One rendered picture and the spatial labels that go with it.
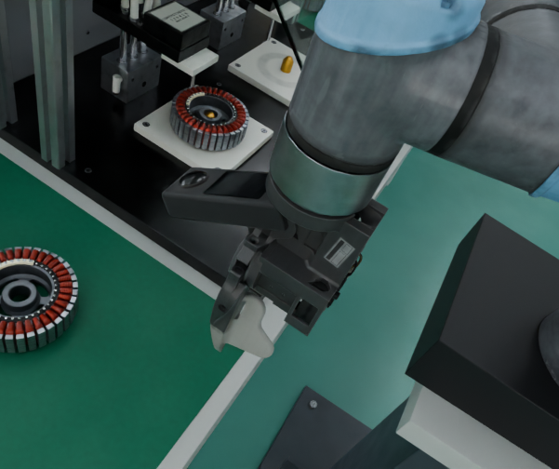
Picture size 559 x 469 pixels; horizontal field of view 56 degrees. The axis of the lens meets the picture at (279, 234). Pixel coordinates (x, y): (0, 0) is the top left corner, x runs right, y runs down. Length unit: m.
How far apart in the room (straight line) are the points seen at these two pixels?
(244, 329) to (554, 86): 0.30
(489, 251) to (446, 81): 0.50
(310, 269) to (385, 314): 1.33
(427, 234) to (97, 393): 1.63
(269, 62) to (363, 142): 0.70
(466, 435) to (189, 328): 0.34
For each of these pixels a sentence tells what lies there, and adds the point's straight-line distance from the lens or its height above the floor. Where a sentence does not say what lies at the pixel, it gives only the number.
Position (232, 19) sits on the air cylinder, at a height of 0.82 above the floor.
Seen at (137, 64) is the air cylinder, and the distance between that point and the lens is 0.83.
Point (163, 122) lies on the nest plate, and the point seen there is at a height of 0.78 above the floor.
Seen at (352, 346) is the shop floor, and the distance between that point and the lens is 1.60.
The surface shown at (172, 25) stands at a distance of 0.74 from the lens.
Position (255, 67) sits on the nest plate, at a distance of 0.97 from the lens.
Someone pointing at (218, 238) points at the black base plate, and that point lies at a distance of 0.67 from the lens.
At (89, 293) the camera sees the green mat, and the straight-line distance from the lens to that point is 0.63.
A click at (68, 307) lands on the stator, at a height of 0.78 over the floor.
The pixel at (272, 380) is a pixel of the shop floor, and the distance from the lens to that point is 1.46.
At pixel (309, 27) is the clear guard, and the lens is 0.56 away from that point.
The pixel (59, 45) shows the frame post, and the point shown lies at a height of 0.94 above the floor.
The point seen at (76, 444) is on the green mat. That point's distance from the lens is 0.56.
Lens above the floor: 1.28
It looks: 47 degrees down
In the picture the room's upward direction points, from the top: 23 degrees clockwise
